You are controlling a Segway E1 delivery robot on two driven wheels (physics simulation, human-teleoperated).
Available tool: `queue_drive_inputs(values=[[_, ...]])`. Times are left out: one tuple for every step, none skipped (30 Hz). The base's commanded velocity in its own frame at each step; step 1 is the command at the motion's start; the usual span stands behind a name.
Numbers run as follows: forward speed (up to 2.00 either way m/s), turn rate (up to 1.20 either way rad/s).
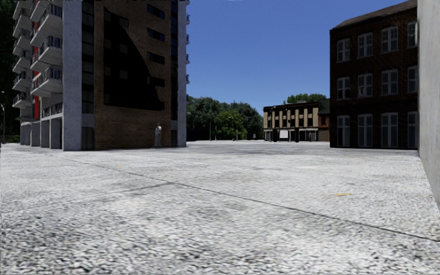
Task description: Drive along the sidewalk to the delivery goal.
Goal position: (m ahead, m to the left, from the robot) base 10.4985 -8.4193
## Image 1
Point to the pale concrete building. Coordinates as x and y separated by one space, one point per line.
429 86

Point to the trees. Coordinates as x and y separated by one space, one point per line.
223 118
306 98

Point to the grey street lamp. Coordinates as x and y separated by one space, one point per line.
270 123

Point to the dark red brick building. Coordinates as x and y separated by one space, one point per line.
373 103

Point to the person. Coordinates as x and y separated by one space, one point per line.
157 135

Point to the brown brick apartment building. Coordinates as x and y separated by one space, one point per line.
130 127

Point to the tan and dark building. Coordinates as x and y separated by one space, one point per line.
292 117

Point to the small red brick building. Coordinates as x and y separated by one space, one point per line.
323 123

